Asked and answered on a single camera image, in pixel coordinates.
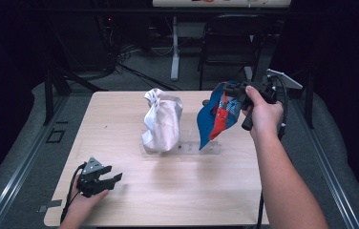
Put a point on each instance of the person's left hand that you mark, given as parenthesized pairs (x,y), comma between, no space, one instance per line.
(83,205)

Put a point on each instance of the person's right hand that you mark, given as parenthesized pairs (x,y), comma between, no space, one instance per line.
(265,117)

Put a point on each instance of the clear acrylic peg rack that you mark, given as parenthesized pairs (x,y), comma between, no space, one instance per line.
(190,147)

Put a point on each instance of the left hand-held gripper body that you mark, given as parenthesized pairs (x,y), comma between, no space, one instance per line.
(90,183)

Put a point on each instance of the black computer tower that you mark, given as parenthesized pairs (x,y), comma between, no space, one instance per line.
(82,41)

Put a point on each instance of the black table grommet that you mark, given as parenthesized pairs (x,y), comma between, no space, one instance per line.
(205,102)

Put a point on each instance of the black folding chair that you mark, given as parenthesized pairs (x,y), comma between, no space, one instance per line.
(231,41)

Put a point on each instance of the white desk with legs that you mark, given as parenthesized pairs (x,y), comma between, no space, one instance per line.
(175,47)

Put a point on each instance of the aluminium frame rail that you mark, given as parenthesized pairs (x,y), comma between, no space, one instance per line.
(25,162)
(324,162)

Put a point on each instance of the black metal stand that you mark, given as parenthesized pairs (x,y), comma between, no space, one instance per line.
(309,105)
(48,95)

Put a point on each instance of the blue and orange cap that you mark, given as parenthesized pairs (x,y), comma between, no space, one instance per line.
(219,122)

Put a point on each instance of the white cap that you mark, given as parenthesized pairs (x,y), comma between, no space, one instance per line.
(163,124)

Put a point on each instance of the grey tape strip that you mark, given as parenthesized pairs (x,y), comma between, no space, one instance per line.
(52,204)

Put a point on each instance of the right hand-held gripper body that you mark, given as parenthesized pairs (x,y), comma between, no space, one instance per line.
(268,92)

